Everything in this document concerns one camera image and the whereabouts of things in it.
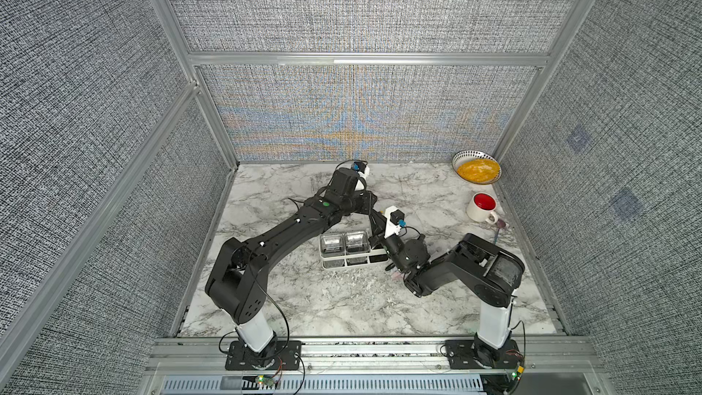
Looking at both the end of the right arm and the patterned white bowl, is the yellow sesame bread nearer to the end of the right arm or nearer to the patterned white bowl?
the patterned white bowl

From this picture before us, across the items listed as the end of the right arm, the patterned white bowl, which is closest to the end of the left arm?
the end of the right arm

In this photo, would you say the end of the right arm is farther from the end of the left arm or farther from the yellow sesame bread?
the yellow sesame bread

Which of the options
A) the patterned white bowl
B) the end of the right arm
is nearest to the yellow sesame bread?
the patterned white bowl

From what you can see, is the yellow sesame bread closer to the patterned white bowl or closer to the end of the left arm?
the patterned white bowl

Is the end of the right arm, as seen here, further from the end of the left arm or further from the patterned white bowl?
the patterned white bowl
